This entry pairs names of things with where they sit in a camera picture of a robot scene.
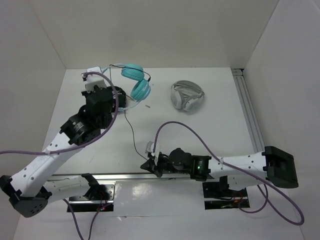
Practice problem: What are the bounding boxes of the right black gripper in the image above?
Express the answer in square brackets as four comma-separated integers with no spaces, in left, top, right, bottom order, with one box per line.
[140,152,190,177]

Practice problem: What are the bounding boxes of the thin black headphone cable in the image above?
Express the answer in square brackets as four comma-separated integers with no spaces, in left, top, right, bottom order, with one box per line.
[108,64,152,162]

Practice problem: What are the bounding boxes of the teal cat-ear headphones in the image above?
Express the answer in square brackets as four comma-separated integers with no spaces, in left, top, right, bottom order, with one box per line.
[101,63,151,112]

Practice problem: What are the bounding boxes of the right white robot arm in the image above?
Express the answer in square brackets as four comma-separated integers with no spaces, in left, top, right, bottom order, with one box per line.
[140,146,299,196]

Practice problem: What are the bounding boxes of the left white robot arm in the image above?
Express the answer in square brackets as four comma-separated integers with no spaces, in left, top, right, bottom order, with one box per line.
[0,86,126,218]

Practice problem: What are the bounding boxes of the black headphones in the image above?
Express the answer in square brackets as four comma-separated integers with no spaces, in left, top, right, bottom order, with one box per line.
[114,86,138,112]

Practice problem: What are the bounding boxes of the white grey gaming headset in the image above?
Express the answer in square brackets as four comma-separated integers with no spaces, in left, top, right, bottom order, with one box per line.
[170,80,205,112]

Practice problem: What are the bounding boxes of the aluminium rail at front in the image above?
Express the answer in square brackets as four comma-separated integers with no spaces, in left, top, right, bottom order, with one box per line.
[47,171,221,181]

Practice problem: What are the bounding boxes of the aluminium rail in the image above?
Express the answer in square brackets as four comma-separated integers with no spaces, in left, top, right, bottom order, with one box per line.
[231,68,265,152]
[47,171,221,181]

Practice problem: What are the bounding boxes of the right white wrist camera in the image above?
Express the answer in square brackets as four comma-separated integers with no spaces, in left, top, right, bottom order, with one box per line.
[145,141,160,166]

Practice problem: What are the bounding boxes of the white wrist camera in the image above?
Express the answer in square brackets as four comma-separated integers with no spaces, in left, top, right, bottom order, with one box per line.
[145,141,160,166]
[83,66,107,92]

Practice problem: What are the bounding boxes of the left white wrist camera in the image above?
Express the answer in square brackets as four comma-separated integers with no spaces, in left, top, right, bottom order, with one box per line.
[83,66,107,92]

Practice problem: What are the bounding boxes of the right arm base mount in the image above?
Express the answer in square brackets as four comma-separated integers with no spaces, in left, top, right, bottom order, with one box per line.
[202,181,250,210]

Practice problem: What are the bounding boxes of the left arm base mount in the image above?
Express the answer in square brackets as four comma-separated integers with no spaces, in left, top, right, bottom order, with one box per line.
[67,180,116,213]

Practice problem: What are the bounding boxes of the aluminium rail at right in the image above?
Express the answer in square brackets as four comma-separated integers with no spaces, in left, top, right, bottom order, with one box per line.
[231,68,265,152]

